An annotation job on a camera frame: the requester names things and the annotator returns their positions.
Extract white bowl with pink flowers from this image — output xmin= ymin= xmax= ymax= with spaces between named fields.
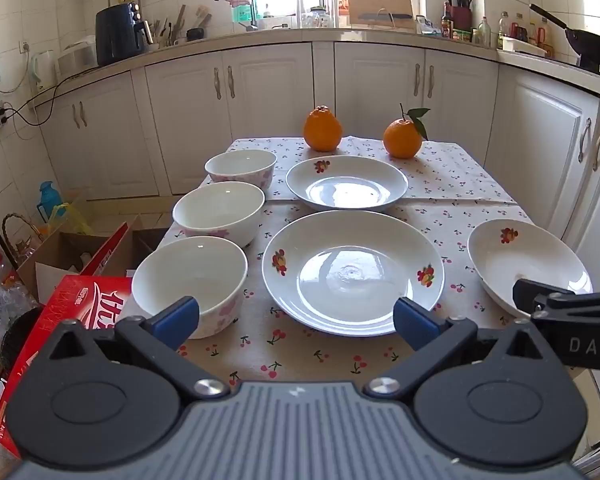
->
xmin=173 ymin=181 xmax=266 ymax=250
xmin=205 ymin=149 xmax=278 ymax=191
xmin=131 ymin=236 xmax=249 ymax=339

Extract clear plastic bag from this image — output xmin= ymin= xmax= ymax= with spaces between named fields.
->
xmin=0 ymin=255 xmax=41 ymax=361

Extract white countertop appliance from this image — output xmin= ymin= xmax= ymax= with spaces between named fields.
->
xmin=55 ymin=41 xmax=99 ymax=80

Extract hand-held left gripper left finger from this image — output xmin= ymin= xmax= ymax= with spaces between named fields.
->
xmin=42 ymin=296 xmax=231 ymax=402

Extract brown cardboard box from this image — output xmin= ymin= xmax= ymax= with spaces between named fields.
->
xmin=17 ymin=214 xmax=146 ymax=306

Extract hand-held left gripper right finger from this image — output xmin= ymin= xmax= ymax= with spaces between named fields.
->
xmin=362 ymin=297 xmax=548 ymax=402

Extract black wok pan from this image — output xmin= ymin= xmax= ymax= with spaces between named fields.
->
xmin=529 ymin=3 xmax=600 ymax=80

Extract red knife block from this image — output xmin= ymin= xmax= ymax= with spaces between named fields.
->
xmin=446 ymin=0 xmax=474 ymax=32

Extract white electric kettle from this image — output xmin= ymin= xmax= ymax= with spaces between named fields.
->
xmin=31 ymin=50 xmax=57 ymax=92

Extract dark air fryer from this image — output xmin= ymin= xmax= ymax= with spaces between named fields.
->
xmin=95 ymin=2 xmax=148 ymax=67

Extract orange with green leaf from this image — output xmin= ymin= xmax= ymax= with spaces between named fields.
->
xmin=383 ymin=103 xmax=432 ymax=159

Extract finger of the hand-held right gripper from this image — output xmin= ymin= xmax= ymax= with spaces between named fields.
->
xmin=512 ymin=280 xmax=600 ymax=323

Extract utensil holder with utensils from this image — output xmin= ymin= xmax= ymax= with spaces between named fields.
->
xmin=147 ymin=4 xmax=187 ymax=47

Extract white plate with fruit print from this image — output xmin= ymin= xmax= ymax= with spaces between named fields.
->
xmin=262 ymin=210 xmax=445 ymax=337
xmin=468 ymin=220 xmax=594 ymax=322
xmin=286 ymin=155 xmax=409 ymax=212

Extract metal kitchen faucet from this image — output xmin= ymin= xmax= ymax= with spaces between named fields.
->
xmin=215 ymin=0 xmax=259 ymax=32

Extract wooden cutting board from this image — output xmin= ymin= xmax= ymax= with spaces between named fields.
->
xmin=347 ymin=0 xmax=415 ymax=27

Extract orange with knobby top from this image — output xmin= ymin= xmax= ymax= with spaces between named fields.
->
xmin=303 ymin=105 xmax=342 ymax=152

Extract white plastic tray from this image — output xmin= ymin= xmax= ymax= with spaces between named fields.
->
xmin=497 ymin=35 xmax=555 ymax=59

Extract red carton box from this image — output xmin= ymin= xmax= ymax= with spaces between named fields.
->
xmin=0 ymin=275 xmax=134 ymax=461

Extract black power cable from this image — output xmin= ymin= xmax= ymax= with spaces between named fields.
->
xmin=0 ymin=62 xmax=101 ymax=127

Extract blue thermos jug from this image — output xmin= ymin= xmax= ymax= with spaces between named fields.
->
xmin=38 ymin=181 xmax=62 ymax=222

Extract white kitchen cabinets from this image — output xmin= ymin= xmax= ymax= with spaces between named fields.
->
xmin=32 ymin=40 xmax=600 ymax=281

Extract cherry print tablecloth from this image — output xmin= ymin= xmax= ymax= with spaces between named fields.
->
xmin=155 ymin=136 xmax=596 ymax=397

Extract glass jar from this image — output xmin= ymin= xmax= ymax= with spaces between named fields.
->
xmin=301 ymin=6 xmax=331 ymax=29

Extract yellow plastic bag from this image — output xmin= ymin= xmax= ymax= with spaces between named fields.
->
xmin=50 ymin=201 xmax=95 ymax=237

